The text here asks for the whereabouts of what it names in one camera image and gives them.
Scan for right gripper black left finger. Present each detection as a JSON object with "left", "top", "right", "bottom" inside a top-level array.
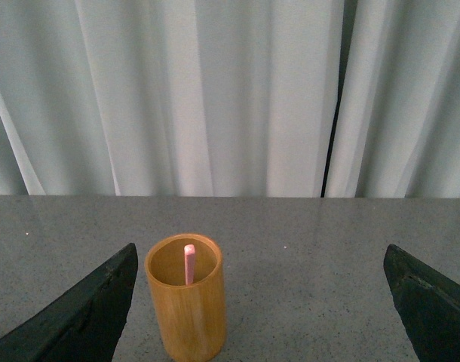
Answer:
[{"left": 0, "top": 243, "right": 137, "bottom": 361}]

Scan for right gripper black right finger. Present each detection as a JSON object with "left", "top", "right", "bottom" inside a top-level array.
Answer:
[{"left": 383, "top": 244, "right": 460, "bottom": 361}]

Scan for pink chopstick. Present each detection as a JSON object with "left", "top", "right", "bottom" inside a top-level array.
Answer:
[{"left": 184, "top": 244, "right": 196, "bottom": 285}]

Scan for bamboo chopstick holder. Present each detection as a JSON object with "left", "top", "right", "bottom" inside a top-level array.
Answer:
[{"left": 144, "top": 233, "right": 226, "bottom": 361}]

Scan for white curtain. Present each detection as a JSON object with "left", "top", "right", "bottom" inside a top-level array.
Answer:
[{"left": 0, "top": 1, "right": 460, "bottom": 198}]

